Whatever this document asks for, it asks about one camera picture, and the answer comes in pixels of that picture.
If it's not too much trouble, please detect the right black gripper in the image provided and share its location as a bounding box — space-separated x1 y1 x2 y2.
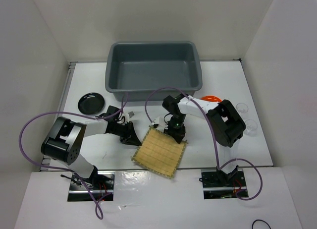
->
164 114 186 144

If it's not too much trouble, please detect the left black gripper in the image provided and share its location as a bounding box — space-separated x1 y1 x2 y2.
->
110 120 141 146

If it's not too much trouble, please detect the woven bamboo placemat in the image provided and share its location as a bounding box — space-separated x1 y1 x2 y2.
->
131 127 187 178

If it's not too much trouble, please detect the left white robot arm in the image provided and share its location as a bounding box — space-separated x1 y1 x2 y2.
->
41 106 142 189

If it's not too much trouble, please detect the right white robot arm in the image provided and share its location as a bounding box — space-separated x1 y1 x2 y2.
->
162 94 246 186

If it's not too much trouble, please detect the grey plastic bin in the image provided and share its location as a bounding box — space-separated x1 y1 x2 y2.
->
105 41 203 102

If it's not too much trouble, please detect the orange round plate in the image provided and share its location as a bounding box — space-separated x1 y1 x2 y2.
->
200 95 222 103

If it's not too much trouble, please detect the black round plate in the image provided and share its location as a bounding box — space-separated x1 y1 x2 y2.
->
77 92 105 115

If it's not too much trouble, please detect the clear glass cup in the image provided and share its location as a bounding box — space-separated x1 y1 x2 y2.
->
236 103 249 114
244 119 258 137

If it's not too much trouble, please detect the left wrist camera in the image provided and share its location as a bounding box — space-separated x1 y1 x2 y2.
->
122 111 134 122

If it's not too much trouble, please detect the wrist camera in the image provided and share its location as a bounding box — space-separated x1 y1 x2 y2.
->
122 111 134 122
152 116 167 131

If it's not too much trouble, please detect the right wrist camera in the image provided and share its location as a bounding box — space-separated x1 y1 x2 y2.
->
152 116 167 131

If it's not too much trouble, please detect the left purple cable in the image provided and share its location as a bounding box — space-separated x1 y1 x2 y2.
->
19 92 129 220

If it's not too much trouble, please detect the purple cable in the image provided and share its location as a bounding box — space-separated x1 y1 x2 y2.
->
145 87 263 202
19 92 129 220

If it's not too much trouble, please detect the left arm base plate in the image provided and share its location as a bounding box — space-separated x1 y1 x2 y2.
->
66 171 115 202

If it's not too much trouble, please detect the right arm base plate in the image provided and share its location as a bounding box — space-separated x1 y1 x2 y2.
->
199 169 249 199

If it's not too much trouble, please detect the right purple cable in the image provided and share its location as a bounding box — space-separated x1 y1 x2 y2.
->
145 87 263 202

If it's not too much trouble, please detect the black cable loop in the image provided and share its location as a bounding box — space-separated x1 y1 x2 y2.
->
252 219 271 229

